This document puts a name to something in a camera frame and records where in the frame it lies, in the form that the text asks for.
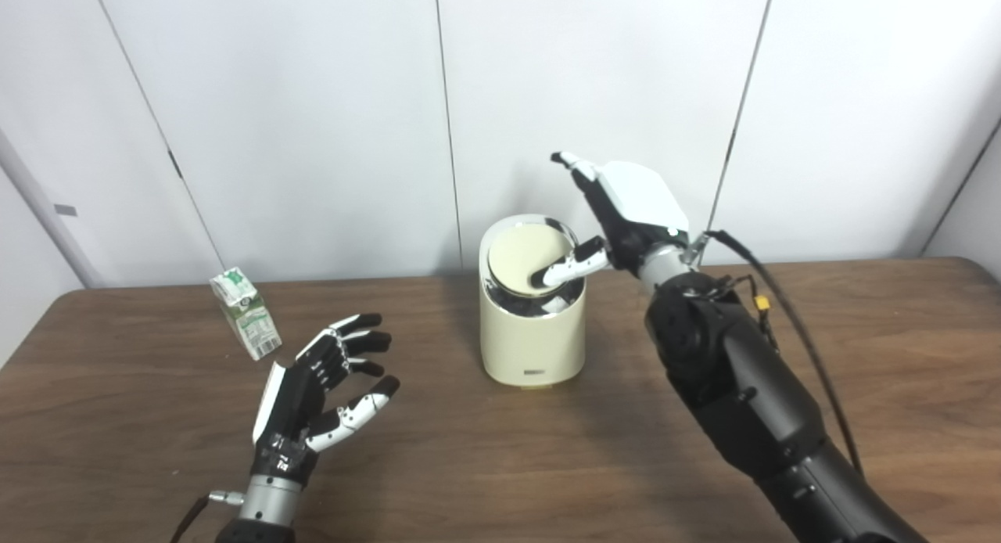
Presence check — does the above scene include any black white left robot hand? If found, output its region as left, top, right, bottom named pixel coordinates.
left=252, top=313, right=401, bottom=481

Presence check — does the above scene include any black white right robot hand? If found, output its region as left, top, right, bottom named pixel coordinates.
left=530, top=152, right=691, bottom=289

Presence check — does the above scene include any green white milk carton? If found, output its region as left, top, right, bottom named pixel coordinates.
left=210, top=268, right=283, bottom=361

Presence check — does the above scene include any cream round bin lid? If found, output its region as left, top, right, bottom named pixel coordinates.
left=487, top=224, right=577, bottom=297

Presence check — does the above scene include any cream-colored bin body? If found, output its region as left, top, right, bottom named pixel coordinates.
left=479, top=214, right=587, bottom=390

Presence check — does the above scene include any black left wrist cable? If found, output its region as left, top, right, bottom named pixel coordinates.
left=170, top=491, right=245, bottom=543

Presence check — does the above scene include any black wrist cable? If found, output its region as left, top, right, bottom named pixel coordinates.
left=170, top=491, right=245, bottom=543
left=688, top=230, right=863, bottom=475

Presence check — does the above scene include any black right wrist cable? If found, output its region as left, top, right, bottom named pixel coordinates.
left=688, top=230, right=863, bottom=475

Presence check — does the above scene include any white wall corner post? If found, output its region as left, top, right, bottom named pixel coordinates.
left=0, top=128, right=102, bottom=288

